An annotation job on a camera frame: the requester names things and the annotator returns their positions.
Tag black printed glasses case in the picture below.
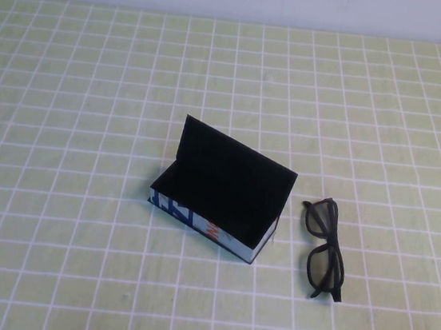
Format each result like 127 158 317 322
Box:
140 110 304 271

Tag black framed glasses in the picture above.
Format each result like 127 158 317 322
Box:
291 195 356 304

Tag green checked tablecloth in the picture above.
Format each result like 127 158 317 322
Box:
0 0 441 330

